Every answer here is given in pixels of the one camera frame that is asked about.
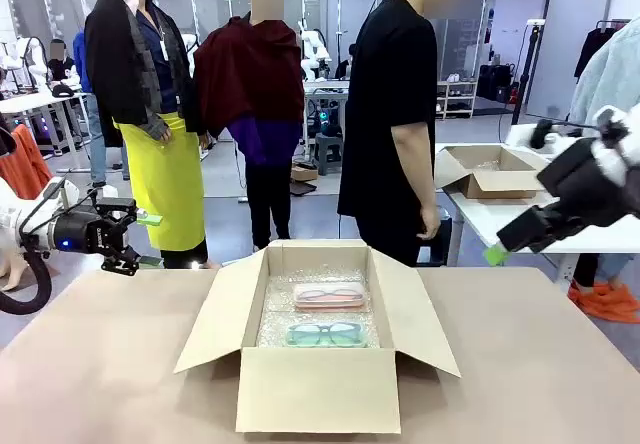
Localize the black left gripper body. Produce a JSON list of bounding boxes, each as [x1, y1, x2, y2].
[[53, 210, 109, 256]]

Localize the pink glasses case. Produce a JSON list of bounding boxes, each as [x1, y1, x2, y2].
[[292, 282, 365, 310]]

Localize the person in black t-shirt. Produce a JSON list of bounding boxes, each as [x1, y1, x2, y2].
[[337, 0, 501, 268]]

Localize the large open cardboard box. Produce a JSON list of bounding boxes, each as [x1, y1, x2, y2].
[[173, 238, 462, 435]]

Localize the person's right hand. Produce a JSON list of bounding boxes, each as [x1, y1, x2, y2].
[[416, 202, 442, 241]]

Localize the grey plastic step stool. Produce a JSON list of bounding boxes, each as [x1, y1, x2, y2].
[[313, 132, 345, 176]]

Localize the mannequin with yellow skirt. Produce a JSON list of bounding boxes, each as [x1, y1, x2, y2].
[[83, 0, 209, 270]]

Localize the white background work table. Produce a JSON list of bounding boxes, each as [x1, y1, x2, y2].
[[0, 91, 94, 169]]

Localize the orange cloth on floor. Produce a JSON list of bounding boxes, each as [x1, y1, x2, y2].
[[567, 280, 640, 324]]

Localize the orange garment on stand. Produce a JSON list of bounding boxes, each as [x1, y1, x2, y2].
[[0, 123, 54, 201]]

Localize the person's right forearm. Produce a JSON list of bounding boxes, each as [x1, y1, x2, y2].
[[391, 113, 437, 211]]

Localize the light blue fleece jacket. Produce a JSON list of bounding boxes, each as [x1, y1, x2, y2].
[[569, 13, 640, 126]]

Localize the small open cardboard box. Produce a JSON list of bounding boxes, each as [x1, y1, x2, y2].
[[433, 144, 554, 200]]

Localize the clear bubble wrap sheet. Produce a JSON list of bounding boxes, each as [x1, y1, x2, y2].
[[257, 263, 381, 349]]

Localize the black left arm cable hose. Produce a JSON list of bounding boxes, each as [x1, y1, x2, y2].
[[0, 243, 54, 316]]

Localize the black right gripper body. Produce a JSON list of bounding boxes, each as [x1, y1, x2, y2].
[[536, 137, 632, 229]]

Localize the mannequin with maroon hoodie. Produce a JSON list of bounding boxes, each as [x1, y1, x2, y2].
[[193, 0, 305, 253]]

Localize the black suitcases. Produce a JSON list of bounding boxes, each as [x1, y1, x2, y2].
[[477, 62, 517, 104]]

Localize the green glasses case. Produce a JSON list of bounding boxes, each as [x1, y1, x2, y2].
[[285, 321, 369, 349]]

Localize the person in blue jeans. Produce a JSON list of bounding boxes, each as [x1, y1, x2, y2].
[[72, 28, 111, 189]]

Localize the white shoe rack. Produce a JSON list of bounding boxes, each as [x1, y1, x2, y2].
[[434, 73, 479, 119]]

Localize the seated person in background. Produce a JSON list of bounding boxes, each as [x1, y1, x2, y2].
[[46, 38, 77, 96]]

